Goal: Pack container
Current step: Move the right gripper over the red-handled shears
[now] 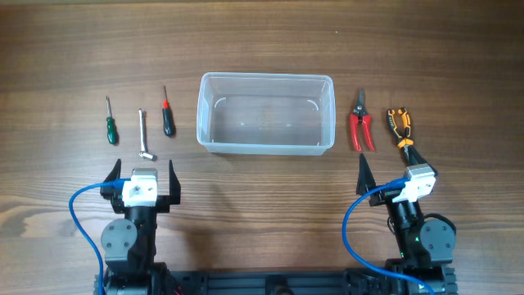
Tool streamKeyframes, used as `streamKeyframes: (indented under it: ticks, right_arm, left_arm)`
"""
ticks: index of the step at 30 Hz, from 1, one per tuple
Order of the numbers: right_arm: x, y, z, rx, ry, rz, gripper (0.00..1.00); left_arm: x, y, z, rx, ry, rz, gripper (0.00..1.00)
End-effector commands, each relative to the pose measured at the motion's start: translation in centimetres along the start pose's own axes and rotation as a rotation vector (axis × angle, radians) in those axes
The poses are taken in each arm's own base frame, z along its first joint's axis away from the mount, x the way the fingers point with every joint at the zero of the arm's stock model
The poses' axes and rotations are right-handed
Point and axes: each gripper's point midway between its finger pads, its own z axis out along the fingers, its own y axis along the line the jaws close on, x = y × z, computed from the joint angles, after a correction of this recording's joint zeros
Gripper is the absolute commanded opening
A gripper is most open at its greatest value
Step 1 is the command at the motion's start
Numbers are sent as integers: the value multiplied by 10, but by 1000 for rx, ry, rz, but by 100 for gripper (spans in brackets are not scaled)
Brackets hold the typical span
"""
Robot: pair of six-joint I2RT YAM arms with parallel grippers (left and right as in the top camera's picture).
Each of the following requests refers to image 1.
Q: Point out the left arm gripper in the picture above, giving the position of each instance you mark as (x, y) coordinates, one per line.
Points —
(164, 201)

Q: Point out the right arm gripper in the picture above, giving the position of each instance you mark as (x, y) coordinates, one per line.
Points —
(366, 179)

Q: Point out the orange black long-nose pliers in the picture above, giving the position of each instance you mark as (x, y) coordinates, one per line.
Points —
(399, 123)

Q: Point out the green handled screwdriver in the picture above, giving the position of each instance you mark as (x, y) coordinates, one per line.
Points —
(112, 134)

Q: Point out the black red screwdriver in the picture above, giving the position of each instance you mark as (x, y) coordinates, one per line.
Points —
(168, 120)

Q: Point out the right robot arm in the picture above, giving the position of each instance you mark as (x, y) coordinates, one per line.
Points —
(425, 241)

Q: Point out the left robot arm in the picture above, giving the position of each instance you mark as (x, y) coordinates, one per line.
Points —
(130, 242)

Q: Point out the clear plastic container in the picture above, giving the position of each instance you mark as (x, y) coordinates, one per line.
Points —
(266, 114)

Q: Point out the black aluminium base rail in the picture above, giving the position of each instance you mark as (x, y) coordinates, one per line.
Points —
(278, 282)

